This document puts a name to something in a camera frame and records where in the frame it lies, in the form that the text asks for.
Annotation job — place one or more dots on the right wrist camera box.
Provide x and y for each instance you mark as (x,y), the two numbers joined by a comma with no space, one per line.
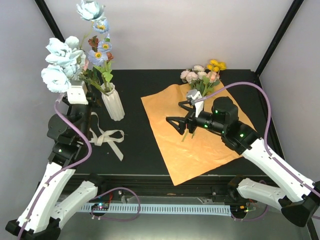
(195,98)

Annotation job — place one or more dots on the left small circuit board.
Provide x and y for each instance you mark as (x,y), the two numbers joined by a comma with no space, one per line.
(100,206)

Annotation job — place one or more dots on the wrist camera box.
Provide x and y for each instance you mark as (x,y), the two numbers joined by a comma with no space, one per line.
(77,93)
(195,98)

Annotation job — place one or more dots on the cream printed ribbon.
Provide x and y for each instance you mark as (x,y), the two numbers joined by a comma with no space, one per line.
(106,137)

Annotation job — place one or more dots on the coral rose flower stem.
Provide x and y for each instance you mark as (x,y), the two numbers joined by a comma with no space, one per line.
(100,57)

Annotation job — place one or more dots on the light blue slotted cable duct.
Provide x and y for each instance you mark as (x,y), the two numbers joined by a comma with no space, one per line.
(161,209)

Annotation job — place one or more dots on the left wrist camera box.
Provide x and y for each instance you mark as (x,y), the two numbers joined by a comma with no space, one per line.
(77,93)

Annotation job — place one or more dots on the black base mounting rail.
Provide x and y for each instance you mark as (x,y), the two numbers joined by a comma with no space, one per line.
(162,185)

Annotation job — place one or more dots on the black frame post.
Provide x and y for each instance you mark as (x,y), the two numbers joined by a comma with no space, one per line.
(46,13)
(283,27)

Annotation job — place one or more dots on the right small circuit board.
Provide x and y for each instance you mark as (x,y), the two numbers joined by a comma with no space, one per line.
(241,209)

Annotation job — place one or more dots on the orange wrapping paper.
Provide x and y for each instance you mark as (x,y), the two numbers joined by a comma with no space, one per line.
(185,157)

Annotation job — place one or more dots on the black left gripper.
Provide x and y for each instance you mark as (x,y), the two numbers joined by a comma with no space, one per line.
(93,96)

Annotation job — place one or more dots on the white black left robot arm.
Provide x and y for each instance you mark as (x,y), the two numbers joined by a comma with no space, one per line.
(44,218)

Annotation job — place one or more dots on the pastel artificial flower bunch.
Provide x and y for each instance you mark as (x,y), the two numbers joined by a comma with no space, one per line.
(204,79)

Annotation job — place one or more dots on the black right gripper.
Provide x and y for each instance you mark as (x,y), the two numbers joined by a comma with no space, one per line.
(183,122)

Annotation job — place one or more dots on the light blue peony stem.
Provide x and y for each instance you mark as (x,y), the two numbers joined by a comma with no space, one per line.
(67,58)

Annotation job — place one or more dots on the small circuit board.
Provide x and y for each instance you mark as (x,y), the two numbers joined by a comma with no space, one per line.
(241,209)
(100,206)

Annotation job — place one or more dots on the white ribbed vase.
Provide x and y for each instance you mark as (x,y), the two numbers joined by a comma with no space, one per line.
(112,102)

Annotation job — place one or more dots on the blue poppy flower stem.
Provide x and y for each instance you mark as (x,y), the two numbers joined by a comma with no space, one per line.
(100,27)

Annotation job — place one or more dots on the pink rose flower stem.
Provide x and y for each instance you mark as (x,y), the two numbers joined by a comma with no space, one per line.
(85,66)

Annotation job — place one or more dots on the black right frame post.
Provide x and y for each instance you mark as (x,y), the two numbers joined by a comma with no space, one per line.
(283,27)

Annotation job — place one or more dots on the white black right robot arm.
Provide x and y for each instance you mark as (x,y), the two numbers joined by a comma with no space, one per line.
(295,196)

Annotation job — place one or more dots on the black left frame post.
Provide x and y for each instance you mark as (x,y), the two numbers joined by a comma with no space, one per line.
(46,13)

